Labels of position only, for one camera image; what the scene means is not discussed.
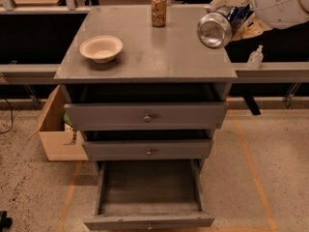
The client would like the cardboard box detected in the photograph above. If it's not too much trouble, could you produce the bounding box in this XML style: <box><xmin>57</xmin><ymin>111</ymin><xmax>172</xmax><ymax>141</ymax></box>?
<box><xmin>29</xmin><ymin>86</ymin><xmax>88</xmax><ymax>160</ymax></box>

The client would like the gold soda can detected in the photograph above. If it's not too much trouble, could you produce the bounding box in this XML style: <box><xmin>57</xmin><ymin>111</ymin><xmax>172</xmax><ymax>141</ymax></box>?
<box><xmin>152</xmin><ymin>0</ymin><xmax>167</xmax><ymax>27</ymax></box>

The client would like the black cable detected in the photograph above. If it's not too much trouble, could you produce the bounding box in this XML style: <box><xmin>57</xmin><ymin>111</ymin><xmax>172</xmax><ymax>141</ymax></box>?
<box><xmin>0</xmin><ymin>95</ymin><xmax>14</xmax><ymax>134</ymax></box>

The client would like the grey middle drawer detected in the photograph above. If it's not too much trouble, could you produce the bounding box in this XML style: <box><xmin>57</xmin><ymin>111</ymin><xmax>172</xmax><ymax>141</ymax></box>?
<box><xmin>83</xmin><ymin>139</ymin><xmax>212</xmax><ymax>160</ymax></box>

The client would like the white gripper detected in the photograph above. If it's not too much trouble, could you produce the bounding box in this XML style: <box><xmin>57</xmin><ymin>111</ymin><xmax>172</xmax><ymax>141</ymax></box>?
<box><xmin>204</xmin><ymin>0</ymin><xmax>309</xmax><ymax>42</ymax></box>

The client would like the blue pepsi can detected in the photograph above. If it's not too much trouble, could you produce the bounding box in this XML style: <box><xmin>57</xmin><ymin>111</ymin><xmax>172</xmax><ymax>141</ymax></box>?
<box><xmin>197</xmin><ymin>6</ymin><xmax>250</xmax><ymax>49</ymax></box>

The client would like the grey wooden drawer cabinet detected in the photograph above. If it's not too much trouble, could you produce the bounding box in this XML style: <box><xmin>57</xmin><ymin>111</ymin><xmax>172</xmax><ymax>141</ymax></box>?
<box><xmin>53</xmin><ymin>5</ymin><xmax>239</xmax><ymax>195</ymax></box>

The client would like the black object on floor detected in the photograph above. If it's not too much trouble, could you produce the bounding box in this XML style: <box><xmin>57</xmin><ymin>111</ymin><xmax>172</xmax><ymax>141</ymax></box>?
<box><xmin>0</xmin><ymin>211</ymin><xmax>13</xmax><ymax>232</ymax></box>

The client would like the grey open bottom drawer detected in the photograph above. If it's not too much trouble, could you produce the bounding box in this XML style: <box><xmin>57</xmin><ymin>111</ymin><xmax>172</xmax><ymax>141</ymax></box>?
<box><xmin>84</xmin><ymin>159</ymin><xmax>214</xmax><ymax>231</ymax></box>

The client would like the clear sanitizer bottle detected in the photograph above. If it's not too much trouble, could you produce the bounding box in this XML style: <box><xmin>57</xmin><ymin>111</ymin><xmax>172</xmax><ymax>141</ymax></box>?
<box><xmin>247</xmin><ymin>45</ymin><xmax>264</xmax><ymax>69</ymax></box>

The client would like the beige paper bowl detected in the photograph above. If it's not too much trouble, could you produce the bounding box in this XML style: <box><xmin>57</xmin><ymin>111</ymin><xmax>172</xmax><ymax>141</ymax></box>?
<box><xmin>79</xmin><ymin>36</ymin><xmax>124</xmax><ymax>64</ymax></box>

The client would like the grey top drawer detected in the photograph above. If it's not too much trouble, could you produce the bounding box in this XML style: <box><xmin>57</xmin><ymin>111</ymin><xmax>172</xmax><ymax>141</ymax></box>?
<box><xmin>65</xmin><ymin>101</ymin><xmax>227</xmax><ymax>131</ymax></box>

